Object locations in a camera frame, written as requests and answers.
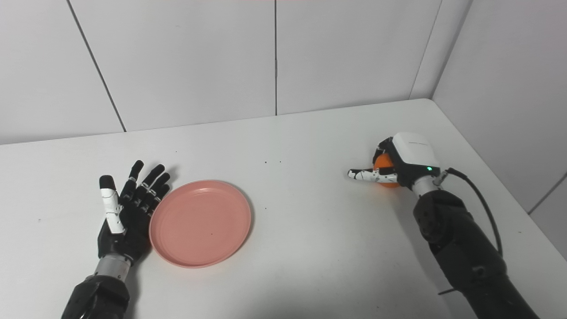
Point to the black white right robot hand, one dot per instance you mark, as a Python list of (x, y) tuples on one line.
[(412, 155)]

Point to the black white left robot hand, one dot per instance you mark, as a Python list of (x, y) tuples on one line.
[(122, 230)]

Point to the orange fruit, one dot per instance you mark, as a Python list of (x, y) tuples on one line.
[(384, 163)]

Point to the pink round plate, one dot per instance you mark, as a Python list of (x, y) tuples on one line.
[(200, 223)]

